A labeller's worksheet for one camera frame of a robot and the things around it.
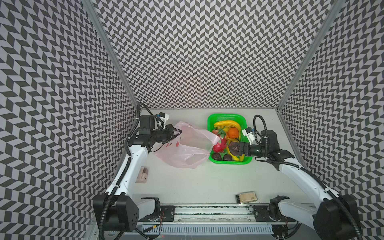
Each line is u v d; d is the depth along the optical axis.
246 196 0.74
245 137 0.74
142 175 0.80
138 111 0.60
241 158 0.86
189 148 0.69
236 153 0.73
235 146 0.74
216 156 0.89
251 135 0.73
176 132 0.73
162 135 0.68
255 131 0.72
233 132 0.94
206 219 0.72
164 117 0.72
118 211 0.38
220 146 0.89
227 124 1.00
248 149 0.69
